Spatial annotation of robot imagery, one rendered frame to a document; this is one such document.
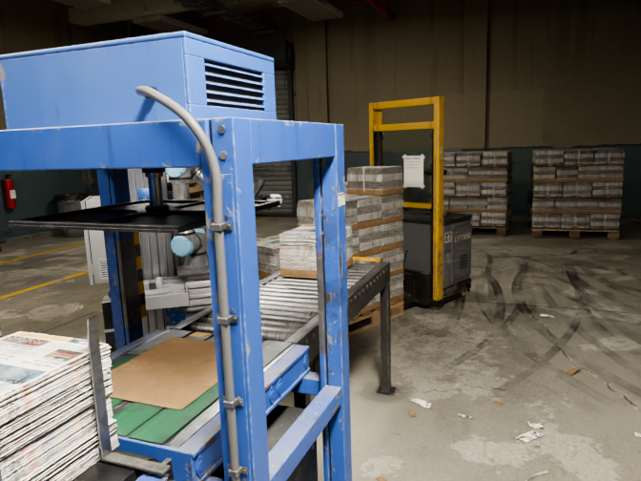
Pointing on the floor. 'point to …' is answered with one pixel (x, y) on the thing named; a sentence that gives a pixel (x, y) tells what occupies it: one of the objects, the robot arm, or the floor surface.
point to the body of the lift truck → (453, 266)
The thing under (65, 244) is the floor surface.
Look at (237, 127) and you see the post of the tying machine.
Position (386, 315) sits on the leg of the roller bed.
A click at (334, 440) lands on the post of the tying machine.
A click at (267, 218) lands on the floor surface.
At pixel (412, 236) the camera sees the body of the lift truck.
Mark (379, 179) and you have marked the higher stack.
